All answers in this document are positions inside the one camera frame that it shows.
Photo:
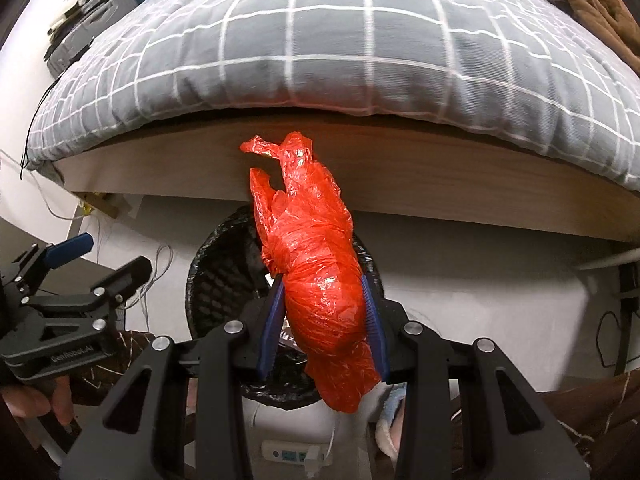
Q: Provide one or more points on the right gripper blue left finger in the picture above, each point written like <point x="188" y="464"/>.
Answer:
<point x="139" y="431"/>

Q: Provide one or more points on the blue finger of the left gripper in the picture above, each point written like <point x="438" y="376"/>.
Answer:
<point x="30" y="269"/>
<point x="123" y="283"/>

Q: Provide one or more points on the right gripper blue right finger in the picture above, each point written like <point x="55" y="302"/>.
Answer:
<point x="470" y="413"/>

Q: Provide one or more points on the red plastic bag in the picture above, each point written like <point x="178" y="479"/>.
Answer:
<point x="307" y="233"/>

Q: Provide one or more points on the black lined trash bin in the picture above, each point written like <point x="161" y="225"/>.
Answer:
<point x="226" y="274"/>

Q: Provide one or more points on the person's left hand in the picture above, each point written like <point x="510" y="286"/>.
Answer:
<point x="25" y="402"/>

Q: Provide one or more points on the light blue slipper right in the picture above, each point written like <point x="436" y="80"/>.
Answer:
<point x="388" y="428"/>

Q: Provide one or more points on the white power strip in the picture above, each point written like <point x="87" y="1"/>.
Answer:
<point x="297" y="453"/>

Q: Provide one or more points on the grey suitcase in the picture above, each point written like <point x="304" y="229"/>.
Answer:
<point x="76" y="43"/>

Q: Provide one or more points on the grey checked bed sheet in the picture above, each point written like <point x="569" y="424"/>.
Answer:
<point x="523" y="71"/>

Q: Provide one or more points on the brown fleece jacket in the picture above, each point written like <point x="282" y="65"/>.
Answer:
<point x="610" y="21"/>

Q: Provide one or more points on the wooden bed frame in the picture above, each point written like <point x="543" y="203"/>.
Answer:
<point x="382" y="164"/>

